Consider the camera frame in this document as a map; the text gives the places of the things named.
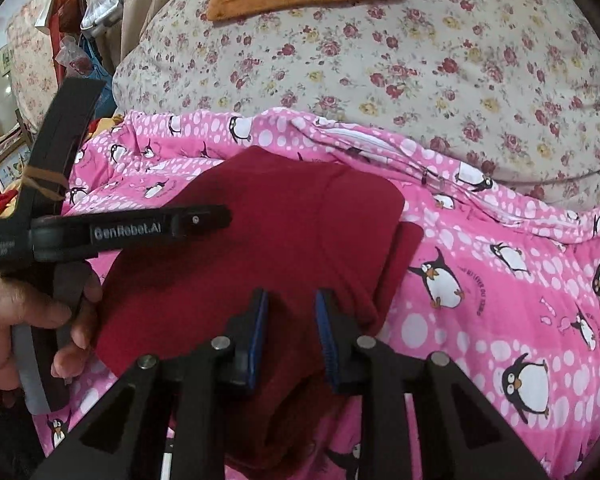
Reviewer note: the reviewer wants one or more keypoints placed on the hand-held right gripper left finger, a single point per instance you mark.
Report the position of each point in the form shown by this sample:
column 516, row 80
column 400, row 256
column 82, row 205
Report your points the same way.
column 260, row 340

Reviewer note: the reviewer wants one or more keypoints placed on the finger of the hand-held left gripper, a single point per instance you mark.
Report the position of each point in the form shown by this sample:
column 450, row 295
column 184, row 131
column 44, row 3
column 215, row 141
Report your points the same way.
column 200, row 221

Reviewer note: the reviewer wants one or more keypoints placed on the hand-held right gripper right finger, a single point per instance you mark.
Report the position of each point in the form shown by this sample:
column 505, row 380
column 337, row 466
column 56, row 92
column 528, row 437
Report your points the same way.
column 325, row 340

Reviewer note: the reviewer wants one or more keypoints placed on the dark red cloth garment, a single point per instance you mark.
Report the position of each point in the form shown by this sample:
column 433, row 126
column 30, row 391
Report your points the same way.
column 260, row 240

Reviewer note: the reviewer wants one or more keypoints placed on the person's left hand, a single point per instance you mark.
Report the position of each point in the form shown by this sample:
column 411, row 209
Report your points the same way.
column 10, row 305

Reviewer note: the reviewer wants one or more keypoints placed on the brown rubber band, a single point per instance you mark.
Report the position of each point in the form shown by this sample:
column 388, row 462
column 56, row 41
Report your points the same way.
column 50, row 178

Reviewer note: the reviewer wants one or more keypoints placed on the pink penguin print blanket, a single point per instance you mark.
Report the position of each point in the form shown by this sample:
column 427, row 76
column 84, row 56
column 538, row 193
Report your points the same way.
column 480, row 280

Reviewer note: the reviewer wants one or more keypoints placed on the pale floral cloth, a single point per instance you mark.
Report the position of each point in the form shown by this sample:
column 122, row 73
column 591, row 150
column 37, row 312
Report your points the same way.
column 30, row 60

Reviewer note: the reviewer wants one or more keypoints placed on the hanging red garment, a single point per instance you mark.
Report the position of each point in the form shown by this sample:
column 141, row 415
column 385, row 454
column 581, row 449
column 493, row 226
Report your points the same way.
column 67, row 15

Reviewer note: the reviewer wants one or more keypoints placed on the white plastic bag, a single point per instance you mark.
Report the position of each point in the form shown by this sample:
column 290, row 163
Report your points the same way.
column 100, row 7

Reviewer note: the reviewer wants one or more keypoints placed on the floral rose print quilt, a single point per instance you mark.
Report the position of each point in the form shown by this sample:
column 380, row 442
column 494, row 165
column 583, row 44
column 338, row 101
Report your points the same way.
column 430, row 60

